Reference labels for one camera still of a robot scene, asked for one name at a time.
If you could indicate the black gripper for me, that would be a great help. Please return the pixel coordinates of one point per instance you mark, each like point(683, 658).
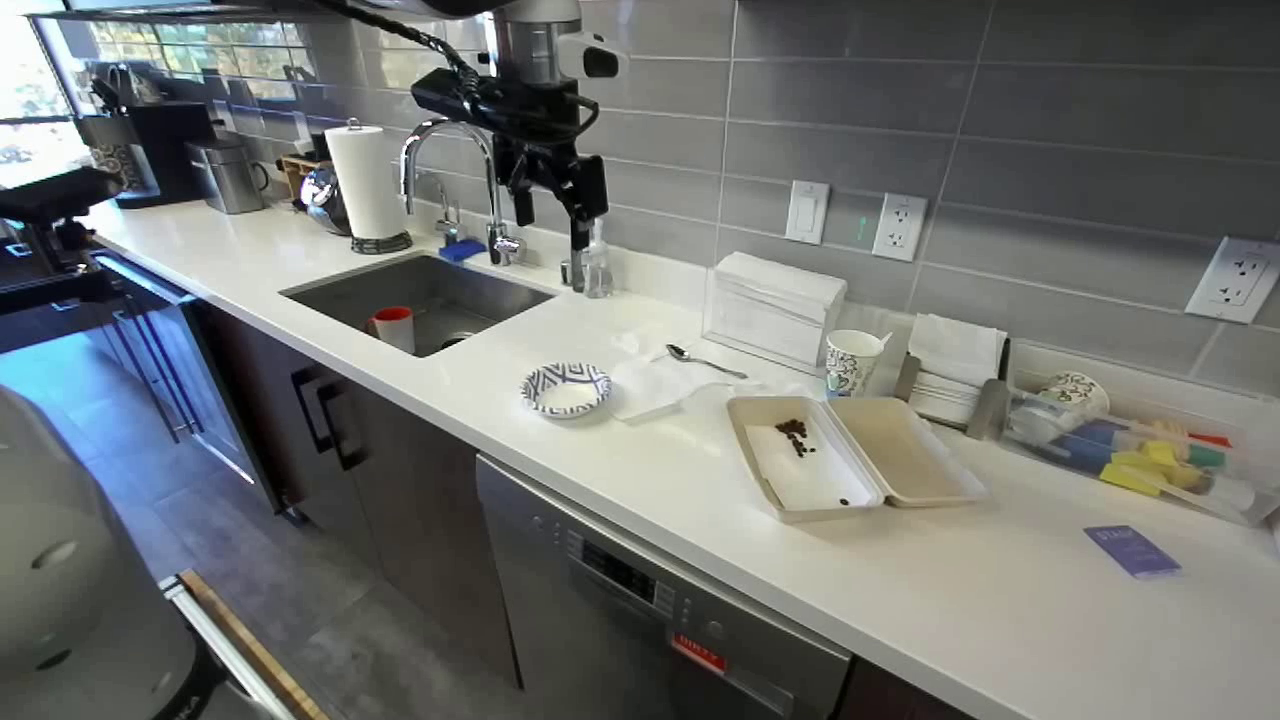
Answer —
point(534, 139)

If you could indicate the white and black patterned bowl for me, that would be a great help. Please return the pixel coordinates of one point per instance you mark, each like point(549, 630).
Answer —
point(567, 391)

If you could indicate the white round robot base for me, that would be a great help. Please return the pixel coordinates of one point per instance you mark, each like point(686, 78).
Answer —
point(86, 634)

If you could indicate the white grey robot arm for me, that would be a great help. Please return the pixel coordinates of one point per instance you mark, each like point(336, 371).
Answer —
point(539, 41)

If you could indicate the chrome sink faucet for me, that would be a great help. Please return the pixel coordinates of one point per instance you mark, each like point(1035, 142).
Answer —
point(454, 165)

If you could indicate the clear dish soap bottle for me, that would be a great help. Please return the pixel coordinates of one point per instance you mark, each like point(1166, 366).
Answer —
point(597, 266)

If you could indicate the blue sponge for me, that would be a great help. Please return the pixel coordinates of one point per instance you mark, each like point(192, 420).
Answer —
point(462, 251)

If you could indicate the stainless steel sink basin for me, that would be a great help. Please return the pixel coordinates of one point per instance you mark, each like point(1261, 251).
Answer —
point(446, 303)

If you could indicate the white paper towel roll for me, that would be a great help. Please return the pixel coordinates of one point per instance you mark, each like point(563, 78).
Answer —
point(367, 174)

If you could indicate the metal spoon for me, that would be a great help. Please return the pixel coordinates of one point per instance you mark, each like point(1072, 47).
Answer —
point(686, 356)

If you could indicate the red and white cup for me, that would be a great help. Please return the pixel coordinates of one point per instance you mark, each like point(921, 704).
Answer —
point(394, 325)

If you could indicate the clear plastic wrap sheet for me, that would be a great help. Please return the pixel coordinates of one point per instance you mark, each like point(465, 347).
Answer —
point(653, 384)

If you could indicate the white napkin dispenser box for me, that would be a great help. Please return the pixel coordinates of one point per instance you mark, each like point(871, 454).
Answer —
point(775, 308)

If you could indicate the metal canister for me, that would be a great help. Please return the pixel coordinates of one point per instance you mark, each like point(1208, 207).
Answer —
point(228, 177)

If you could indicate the dark cabinet door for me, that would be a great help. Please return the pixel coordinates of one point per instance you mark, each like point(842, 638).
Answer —
point(374, 478)

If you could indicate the patterned paper cup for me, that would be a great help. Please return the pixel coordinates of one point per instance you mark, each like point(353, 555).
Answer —
point(850, 361)

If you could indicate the black coffee machine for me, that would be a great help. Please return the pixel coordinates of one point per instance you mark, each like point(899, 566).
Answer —
point(140, 142)

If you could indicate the stainless steel dishwasher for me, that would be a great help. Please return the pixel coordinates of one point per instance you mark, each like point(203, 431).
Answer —
point(605, 630)

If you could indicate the white napkin stack holder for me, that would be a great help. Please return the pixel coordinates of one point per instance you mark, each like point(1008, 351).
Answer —
point(950, 361)

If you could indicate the tray of colourful packets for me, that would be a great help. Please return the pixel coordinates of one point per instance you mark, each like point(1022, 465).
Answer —
point(1072, 426)

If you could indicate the white light switch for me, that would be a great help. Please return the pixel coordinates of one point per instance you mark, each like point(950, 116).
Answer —
point(806, 210)

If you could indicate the white wall outlet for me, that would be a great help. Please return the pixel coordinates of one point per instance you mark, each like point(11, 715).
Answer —
point(899, 231)
point(1236, 283)

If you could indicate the white right wall outlet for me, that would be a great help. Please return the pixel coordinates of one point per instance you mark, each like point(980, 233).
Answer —
point(1236, 283)

